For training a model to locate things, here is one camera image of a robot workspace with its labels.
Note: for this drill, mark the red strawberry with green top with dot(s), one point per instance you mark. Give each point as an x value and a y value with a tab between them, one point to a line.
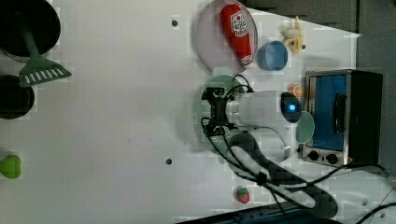
242	195

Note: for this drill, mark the green toy pear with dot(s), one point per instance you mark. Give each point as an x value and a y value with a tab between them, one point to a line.
10	167

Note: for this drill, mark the green slotted spatula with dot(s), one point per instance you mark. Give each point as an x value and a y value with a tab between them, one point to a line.
38	69

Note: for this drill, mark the mint green oval strainer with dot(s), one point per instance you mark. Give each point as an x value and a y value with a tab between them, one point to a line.
233	85

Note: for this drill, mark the blue metal rail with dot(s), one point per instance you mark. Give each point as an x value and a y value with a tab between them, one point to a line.
268	214

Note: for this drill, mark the grey round plate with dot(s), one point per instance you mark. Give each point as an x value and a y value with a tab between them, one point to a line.
211	43

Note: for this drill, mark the large black pot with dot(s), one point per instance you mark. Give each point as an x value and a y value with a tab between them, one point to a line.
42	20

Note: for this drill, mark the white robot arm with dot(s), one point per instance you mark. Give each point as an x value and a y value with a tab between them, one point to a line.
254	132

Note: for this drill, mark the black toaster oven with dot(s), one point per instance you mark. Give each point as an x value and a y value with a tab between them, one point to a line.
346	108

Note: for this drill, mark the peeled toy banana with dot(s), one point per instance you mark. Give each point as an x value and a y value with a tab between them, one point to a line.
293	36

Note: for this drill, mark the orange toy fruit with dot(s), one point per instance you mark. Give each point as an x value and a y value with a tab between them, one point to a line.
296	90

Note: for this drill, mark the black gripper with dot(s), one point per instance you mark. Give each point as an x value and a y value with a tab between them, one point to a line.
218	121

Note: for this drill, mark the blue bowl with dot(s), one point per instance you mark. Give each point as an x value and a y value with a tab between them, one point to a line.
272	56

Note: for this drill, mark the small black pot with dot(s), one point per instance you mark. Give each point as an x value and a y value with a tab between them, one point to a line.
15	101

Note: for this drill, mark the red ketchup bottle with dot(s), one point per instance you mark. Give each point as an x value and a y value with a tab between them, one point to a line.
235	28

